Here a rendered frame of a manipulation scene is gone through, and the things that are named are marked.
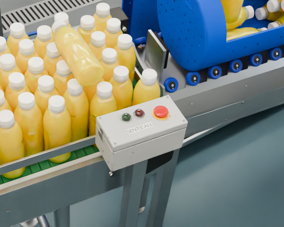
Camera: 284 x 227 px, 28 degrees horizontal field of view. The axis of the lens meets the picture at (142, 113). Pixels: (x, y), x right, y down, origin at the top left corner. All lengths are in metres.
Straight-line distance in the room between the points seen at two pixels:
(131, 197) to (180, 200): 0.99
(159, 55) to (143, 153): 0.37
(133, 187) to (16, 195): 0.31
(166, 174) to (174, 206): 0.51
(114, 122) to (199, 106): 0.46
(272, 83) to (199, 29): 0.43
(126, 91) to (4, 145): 0.34
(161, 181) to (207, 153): 0.70
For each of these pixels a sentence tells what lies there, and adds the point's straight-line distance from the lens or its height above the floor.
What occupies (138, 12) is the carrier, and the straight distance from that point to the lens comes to 2.10.
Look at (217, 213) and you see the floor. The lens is 2.56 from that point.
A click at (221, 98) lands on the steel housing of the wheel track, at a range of 1.78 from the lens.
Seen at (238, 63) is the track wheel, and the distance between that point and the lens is 1.75.
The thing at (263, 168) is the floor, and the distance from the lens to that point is 2.76.
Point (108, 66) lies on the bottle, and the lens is 1.51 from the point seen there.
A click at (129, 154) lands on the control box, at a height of 1.05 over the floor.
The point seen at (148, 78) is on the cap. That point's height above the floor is 1.11.
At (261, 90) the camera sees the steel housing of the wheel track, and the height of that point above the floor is 0.84.
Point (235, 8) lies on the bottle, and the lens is 1.58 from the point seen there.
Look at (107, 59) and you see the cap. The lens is 1.50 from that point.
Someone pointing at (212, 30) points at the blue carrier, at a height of 1.16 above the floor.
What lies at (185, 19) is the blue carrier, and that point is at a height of 1.13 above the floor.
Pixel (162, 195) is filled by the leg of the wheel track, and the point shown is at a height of 0.34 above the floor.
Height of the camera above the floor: 2.12
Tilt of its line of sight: 48 degrees down
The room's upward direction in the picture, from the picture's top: 8 degrees clockwise
